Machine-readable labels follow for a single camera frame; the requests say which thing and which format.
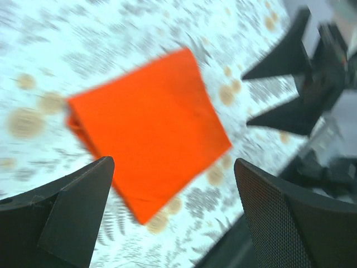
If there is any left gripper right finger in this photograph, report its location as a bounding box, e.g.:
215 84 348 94
234 159 356 268

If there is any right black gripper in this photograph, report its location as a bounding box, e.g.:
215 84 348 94
242 7 351 136

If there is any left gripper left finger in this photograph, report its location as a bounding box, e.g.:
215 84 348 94
1 156 114 267

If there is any orange t shirt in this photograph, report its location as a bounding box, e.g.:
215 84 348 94
67 48 231 224

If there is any floral table mat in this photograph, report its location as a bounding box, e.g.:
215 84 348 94
1 1 303 267

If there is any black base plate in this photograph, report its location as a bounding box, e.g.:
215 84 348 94
197 131 356 267

